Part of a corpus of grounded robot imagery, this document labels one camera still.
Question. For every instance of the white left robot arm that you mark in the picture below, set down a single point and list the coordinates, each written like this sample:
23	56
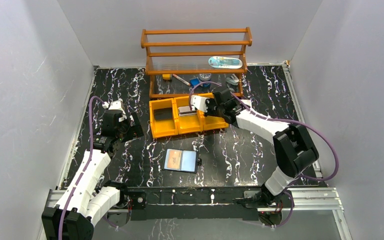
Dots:
75	215

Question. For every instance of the aluminium frame rail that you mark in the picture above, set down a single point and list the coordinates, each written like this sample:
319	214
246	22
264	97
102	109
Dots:
305	199

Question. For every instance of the round tape tin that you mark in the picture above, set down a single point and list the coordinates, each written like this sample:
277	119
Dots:
205	77

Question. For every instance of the white small box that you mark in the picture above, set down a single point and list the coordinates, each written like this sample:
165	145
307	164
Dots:
247	102

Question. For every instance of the black cards stack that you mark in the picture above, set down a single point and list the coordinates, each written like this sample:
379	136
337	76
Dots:
163	114

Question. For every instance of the yellow plastic bin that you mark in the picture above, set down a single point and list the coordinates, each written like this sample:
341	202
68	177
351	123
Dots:
187	124
164	128
207	123

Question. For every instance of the middle yellow plastic bin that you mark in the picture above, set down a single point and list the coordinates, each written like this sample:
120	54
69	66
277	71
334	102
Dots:
187	124

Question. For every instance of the blue blister pack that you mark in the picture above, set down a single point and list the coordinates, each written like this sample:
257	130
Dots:
222	62

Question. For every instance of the left yellow plastic bin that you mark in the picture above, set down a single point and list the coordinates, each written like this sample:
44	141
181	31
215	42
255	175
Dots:
164	128

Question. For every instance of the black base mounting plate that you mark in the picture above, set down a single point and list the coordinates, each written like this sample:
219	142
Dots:
254	207

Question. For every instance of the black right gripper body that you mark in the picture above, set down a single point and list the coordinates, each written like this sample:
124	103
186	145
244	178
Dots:
213	109

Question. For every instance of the red white marker pen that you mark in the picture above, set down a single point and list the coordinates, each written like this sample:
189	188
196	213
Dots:
181	80

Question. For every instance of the silver cards stack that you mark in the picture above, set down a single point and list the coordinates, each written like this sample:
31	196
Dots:
185	111

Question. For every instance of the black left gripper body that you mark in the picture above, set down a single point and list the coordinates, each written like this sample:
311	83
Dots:
134	128

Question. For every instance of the small yellow object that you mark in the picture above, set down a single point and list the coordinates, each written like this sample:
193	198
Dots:
166	77

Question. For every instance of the right yellow plastic bin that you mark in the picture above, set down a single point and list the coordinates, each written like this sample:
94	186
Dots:
207	123

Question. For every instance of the black leather card holder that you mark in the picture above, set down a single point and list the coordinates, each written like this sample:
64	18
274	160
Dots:
190	162

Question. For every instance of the grey stapler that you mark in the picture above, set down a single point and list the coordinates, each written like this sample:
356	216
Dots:
233	80

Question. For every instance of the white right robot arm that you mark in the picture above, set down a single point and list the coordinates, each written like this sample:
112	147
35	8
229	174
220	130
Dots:
294	148

